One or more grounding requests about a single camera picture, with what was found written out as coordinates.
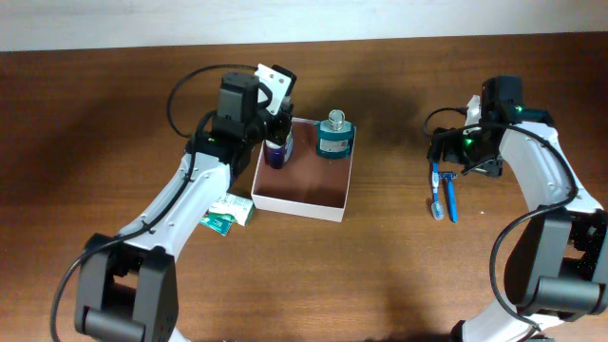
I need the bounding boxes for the red green toothpaste tube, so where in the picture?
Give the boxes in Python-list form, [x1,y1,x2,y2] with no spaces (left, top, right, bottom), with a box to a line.
[199,215,233,237]

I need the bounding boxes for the blue disposable razor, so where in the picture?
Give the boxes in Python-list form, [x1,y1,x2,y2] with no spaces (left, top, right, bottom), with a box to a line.
[438,172,459,223]

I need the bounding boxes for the green white soap packet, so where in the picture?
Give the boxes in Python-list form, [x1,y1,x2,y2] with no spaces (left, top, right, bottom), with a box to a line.
[207,193,255,226]

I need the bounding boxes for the purple foaming soap pump bottle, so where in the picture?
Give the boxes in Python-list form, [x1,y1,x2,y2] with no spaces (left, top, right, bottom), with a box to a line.
[264,130,294,169]

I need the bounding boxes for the blue white toothbrush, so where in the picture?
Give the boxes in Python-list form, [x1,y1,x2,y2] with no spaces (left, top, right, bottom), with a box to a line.
[429,162,445,220]

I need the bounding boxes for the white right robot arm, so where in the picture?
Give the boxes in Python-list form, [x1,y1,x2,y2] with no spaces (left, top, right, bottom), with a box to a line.
[424,76,607,342]

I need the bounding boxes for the pink cardboard box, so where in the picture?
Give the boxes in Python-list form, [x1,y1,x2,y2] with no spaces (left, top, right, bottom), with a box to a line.
[251,118,354,222]

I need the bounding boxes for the teal mouthwash bottle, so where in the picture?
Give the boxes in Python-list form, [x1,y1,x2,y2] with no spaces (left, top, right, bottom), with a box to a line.
[316,109,355,160]

